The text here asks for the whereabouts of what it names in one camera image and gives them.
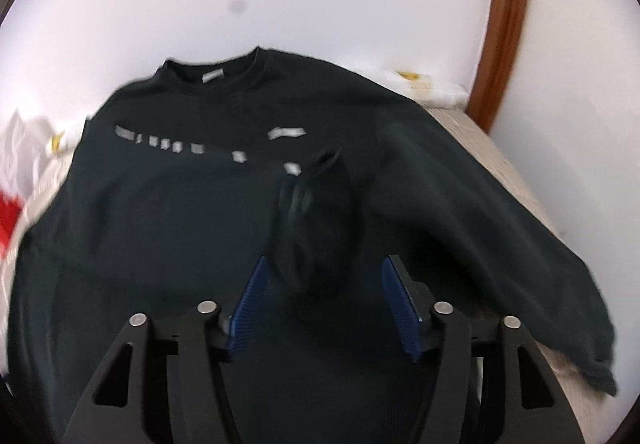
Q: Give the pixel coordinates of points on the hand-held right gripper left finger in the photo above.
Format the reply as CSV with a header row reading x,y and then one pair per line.
x,y
248,310

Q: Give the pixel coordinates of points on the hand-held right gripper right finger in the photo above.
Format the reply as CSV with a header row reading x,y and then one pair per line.
x,y
400,310

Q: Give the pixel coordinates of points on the black sweatshirt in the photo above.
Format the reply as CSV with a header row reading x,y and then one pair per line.
x,y
200,224

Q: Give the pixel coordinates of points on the striped beige bed cover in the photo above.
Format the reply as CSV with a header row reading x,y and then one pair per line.
x,y
500,148

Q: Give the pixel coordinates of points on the white sheet with yellow print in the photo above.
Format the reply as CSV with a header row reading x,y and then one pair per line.
x,y
440,91

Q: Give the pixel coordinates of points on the red bag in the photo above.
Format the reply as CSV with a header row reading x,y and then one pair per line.
x,y
7,219

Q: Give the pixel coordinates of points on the white plastic bag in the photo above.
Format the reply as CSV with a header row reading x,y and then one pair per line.
x,y
22,158

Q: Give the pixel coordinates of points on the brown wooden frame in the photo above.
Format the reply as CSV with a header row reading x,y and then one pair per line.
x,y
505,23

